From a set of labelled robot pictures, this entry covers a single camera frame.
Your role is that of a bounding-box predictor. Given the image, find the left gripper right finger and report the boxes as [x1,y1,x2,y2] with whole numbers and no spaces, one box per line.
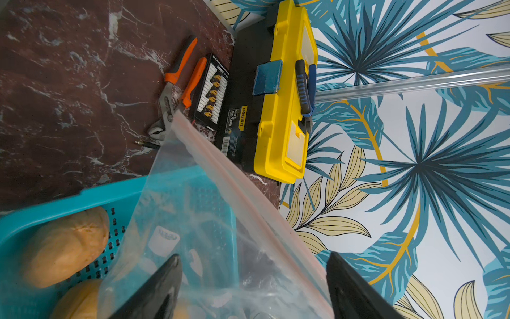
[326,252,402,319]

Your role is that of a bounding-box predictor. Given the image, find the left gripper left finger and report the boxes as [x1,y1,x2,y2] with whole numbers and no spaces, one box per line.
[109,254,183,319]

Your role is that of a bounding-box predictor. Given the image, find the teal plastic basket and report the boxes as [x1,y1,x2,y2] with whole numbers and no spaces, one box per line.
[1,166,239,318]

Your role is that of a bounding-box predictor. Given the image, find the clear dotted bag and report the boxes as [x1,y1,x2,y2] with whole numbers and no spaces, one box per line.
[98,114,333,318]

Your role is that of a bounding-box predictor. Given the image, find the potato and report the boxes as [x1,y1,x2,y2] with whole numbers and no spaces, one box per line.
[23,207,110,288]
[50,279,102,318]

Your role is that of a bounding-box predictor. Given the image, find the yellow black toolbox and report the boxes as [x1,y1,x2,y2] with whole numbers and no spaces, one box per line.
[215,1,318,184]

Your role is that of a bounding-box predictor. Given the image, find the orange handled pliers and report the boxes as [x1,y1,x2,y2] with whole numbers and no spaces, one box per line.
[147,35,208,141]

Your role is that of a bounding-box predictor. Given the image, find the aluminium corner post right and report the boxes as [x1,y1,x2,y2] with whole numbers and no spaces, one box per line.
[316,65,509,103]

